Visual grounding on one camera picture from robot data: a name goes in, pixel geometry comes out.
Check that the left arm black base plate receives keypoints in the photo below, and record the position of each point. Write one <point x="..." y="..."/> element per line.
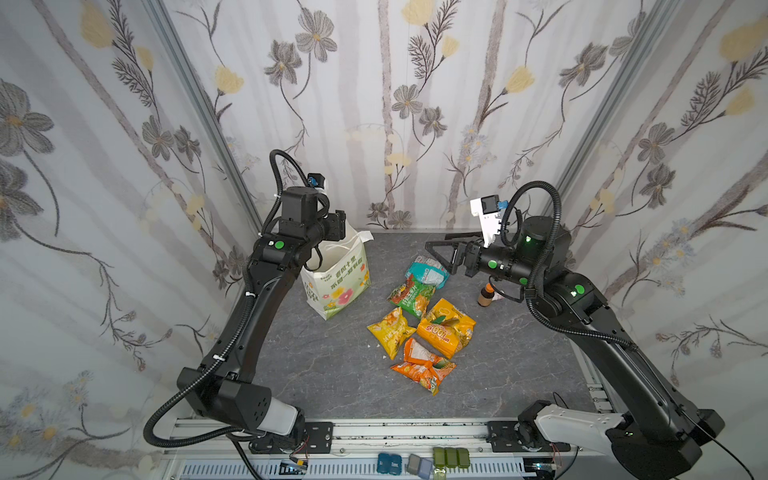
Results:
<point x="315" y="439"/>

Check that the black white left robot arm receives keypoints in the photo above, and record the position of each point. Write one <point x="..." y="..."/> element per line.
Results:
<point x="222" y="388"/>

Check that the yellow snack bag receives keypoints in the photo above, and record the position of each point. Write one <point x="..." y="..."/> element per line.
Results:
<point x="446" y="328"/>

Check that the small yellow chips bag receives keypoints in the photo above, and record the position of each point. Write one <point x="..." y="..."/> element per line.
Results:
<point x="392" y="331"/>

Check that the small brown orange-capped bottle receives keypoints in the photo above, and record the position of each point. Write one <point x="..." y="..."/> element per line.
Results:
<point x="486" y="296"/>

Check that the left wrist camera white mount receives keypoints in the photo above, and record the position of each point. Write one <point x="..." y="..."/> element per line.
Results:
<point x="316" y="181"/>

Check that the green case on rail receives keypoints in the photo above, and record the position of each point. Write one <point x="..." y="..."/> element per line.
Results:
<point x="451" y="458"/>

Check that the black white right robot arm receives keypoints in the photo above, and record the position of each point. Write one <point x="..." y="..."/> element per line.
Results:
<point x="661" y="434"/>

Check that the orange candy snack bag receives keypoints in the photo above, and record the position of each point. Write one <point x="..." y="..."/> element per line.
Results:
<point x="423" y="367"/>

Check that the white floral paper bag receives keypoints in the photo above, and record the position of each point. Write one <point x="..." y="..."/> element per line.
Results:
<point x="339" y="274"/>

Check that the grey blue case on rail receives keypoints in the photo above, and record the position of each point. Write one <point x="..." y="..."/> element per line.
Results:
<point x="419" y="466"/>

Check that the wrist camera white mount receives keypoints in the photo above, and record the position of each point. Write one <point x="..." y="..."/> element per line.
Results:
<point x="316" y="181"/>
<point x="488" y="210"/>

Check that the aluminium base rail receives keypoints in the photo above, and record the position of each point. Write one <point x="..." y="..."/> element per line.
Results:
<point x="357" y="443"/>

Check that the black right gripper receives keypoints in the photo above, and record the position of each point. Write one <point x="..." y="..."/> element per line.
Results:
<point x="467" y="255"/>

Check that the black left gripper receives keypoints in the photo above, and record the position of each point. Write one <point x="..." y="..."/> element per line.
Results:
<point x="336" y="225"/>

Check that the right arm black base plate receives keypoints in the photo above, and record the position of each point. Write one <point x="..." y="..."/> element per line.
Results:
<point x="507" y="436"/>

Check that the green corn chips packet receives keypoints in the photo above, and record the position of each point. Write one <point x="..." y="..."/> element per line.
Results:
<point x="413" y="296"/>

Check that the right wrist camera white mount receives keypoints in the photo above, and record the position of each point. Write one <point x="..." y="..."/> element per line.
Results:
<point x="488" y="210"/>

